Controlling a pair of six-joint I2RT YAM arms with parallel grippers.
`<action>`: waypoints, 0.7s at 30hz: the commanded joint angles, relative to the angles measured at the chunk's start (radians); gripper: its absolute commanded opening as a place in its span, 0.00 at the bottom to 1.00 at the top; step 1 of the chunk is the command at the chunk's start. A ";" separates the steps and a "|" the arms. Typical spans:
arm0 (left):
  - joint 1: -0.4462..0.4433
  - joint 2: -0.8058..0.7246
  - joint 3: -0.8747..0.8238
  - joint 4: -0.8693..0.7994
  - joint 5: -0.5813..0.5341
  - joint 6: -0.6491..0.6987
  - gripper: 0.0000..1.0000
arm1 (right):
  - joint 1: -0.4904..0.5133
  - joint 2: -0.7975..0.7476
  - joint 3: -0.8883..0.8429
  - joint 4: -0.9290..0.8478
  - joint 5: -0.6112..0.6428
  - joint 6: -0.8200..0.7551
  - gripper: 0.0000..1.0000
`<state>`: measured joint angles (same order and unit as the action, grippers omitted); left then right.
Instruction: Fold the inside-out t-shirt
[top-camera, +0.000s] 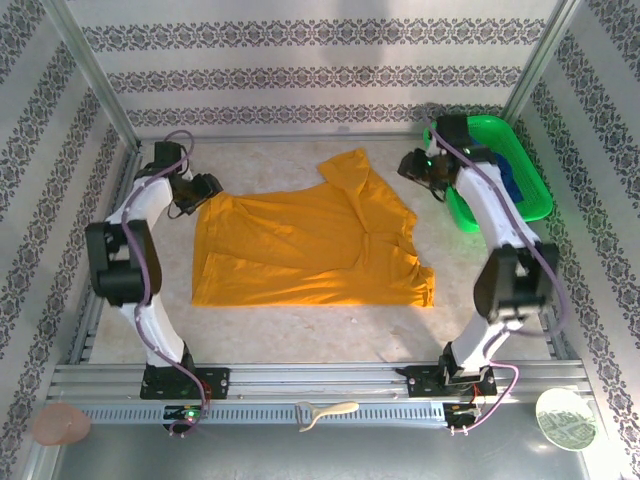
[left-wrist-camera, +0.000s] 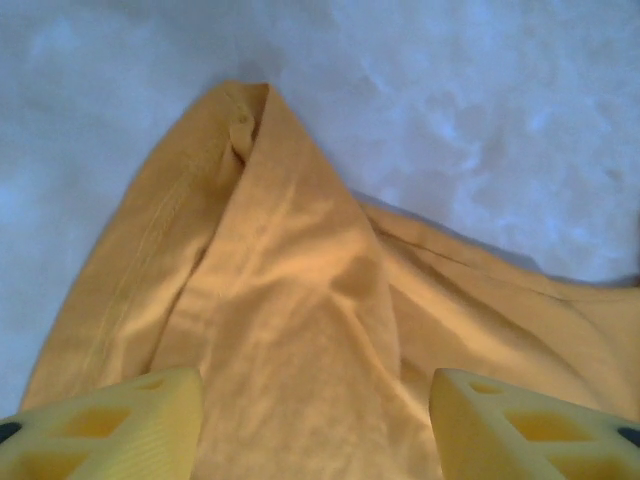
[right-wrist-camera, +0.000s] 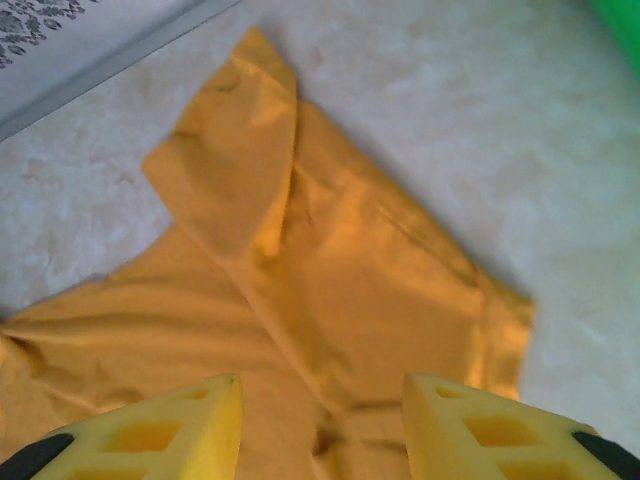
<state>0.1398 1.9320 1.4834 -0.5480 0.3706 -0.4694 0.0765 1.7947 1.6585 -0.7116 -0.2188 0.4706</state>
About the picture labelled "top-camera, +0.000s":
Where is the yellow t-shirt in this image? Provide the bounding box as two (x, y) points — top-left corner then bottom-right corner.
(191, 148), (436, 309)

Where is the blue t-shirt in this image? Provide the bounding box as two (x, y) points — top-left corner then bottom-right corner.
(492, 157), (526, 204)

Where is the green plastic mesh basket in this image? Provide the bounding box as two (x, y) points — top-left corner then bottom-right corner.
(422, 114), (554, 235)

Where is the cream plastic peeler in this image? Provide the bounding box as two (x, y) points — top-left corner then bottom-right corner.
(294, 400), (361, 434)

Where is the translucent pink cup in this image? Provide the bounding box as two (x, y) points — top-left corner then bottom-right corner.
(32, 403), (93, 446)

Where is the grey metal sheet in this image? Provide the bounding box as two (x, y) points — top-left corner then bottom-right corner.
(49, 424), (594, 480)

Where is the round QR code disc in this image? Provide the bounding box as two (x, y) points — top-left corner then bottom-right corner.
(534, 388), (599, 451)

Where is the aluminium frame bar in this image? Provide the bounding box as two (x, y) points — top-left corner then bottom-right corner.
(137, 132), (431, 146)

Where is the aluminium frame post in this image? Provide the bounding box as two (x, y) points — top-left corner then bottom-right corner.
(42, 0), (146, 154)
(501, 0), (585, 124)

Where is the aluminium frame rail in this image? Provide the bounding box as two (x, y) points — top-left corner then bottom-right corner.
(69, 144), (146, 364)
(514, 224), (581, 361)

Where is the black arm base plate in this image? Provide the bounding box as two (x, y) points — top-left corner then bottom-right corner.
(139, 367), (231, 401)
(405, 365), (499, 399)

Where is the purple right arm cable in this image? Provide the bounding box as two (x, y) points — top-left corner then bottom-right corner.
(421, 104), (570, 437)

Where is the wide grooved aluminium rail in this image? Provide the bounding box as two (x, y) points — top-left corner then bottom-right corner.
(47, 362), (589, 401)

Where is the slotted grey cable duct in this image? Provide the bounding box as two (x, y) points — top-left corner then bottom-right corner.
(79, 402), (446, 426)

